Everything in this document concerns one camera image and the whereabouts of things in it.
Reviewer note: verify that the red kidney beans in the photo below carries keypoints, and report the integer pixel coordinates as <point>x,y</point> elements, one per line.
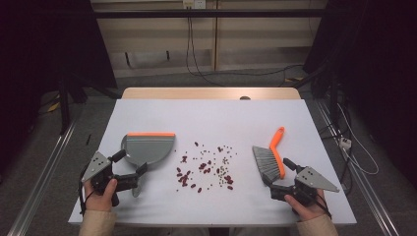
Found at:
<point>183,179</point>

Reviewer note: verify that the dark curtain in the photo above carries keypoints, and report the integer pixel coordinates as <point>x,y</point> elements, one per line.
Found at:
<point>387,65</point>
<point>39,49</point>

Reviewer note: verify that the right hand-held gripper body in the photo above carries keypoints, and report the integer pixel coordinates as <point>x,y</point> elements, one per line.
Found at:
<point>313,180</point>

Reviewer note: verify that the orange brush with grey bristles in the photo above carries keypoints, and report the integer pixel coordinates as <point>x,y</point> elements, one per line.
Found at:
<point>266,160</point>

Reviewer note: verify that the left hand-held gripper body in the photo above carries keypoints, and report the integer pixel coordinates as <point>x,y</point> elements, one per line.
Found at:
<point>98,167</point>

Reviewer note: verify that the wooden table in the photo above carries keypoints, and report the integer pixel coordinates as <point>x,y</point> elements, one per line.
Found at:
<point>196,93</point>

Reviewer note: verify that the person's grey trousers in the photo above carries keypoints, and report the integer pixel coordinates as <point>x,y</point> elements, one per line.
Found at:
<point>190,232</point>

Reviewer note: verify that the small green mung beans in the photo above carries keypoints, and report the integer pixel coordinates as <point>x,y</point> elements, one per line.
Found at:
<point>224,161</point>

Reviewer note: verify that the white wall socket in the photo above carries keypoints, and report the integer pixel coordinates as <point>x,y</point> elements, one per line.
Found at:
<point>188,4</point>
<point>200,4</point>

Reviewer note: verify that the black metal stand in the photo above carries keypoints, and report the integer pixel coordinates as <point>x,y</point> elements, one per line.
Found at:
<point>333,98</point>
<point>64,111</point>

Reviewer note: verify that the black wall bracket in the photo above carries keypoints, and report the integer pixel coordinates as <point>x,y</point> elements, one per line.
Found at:
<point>168,55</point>
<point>127,59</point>

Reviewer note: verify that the grey dustpan with orange edge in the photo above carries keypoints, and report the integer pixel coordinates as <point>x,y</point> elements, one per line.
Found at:
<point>147,150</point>

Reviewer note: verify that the person's right hand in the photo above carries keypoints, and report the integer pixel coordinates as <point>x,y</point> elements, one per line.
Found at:
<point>309,212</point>

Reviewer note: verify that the person's left hand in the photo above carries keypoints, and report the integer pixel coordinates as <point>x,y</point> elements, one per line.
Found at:
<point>98,201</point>

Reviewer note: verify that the aluminium floor rail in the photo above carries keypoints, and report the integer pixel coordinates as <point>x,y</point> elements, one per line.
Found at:
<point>370,200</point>
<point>39,190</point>

